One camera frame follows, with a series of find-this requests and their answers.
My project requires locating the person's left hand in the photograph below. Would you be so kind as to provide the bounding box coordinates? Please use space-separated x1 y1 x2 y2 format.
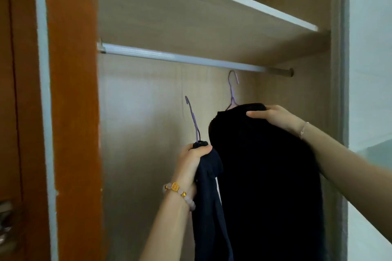
172 143 213 198

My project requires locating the person's right hand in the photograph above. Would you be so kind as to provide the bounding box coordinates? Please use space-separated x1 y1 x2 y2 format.
246 105 307 138

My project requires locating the purple clothes hanger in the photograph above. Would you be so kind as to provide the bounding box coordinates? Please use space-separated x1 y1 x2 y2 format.
225 70 239 111
185 96 201 143

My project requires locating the dark navy garment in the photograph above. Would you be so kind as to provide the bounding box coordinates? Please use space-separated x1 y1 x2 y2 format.
191 140 234 261

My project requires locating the black garment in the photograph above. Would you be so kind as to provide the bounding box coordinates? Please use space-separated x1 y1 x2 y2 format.
208 103 326 261

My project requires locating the person's left forearm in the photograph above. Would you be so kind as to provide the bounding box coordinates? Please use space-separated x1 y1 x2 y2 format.
138 190 193 261

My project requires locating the person's right forearm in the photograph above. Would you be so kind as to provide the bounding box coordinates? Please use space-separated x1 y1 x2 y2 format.
301 123 392 243

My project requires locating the beige wooden wardrobe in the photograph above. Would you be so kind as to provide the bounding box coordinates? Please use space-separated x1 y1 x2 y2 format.
95 0 350 261

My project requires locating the silver metal closet rod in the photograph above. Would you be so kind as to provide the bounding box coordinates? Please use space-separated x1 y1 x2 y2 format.
97 42 294 78

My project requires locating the wooden wardrobe shelf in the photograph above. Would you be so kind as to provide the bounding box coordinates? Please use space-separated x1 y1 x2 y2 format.
96 0 331 67

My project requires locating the orange wooden wardrobe door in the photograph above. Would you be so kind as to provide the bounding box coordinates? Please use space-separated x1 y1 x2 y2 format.
32 0 105 261

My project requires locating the pink and gold bead bracelet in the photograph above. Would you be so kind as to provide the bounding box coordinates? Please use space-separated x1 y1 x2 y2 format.
162 182 196 212

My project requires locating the metal door handle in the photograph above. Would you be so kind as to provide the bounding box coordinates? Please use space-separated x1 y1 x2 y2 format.
0 200 19 249

